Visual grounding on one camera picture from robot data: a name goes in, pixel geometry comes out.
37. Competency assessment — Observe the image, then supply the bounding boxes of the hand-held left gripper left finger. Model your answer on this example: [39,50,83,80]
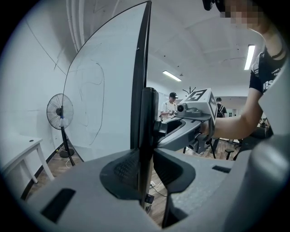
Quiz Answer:
[24,148,164,232]

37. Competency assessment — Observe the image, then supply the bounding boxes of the person's right forearm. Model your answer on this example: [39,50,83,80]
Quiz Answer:
[213,111,266,139]

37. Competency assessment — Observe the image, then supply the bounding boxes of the black standing fan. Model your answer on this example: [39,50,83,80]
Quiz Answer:
[46,93,76,167]

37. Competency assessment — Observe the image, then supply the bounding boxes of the white desk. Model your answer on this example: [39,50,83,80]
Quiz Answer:
[0,133,55,201]

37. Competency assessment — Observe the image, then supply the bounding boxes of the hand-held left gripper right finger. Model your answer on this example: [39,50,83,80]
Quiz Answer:
[153,147,241,228]

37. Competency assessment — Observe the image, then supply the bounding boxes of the white wall pipes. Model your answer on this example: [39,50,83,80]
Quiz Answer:
[65,0,88,53]

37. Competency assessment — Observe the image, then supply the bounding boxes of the black coat rack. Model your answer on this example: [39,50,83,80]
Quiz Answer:
[182,86,197,95]

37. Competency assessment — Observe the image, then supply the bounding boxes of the black tripod stand pole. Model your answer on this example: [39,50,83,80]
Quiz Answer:
[63,0,160,215]

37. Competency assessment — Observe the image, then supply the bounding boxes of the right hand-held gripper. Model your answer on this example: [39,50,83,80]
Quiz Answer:
[154,88,218,155]

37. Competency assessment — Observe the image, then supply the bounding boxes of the person's black printed shirt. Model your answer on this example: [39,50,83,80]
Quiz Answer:
[248,44,287,95]

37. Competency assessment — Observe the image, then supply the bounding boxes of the black head-worn camera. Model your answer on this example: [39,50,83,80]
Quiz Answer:
[202,0,227,11]

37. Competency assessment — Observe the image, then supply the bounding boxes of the person's right hand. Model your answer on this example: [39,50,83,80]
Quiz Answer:
[200,121,210,138]

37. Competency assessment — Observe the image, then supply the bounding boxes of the person's head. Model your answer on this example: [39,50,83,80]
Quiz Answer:
[218,0,286,56]

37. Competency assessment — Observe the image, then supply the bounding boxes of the ceiling tube light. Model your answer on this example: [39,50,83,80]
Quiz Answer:
[244,45,256,71]
[162,70,182,82]

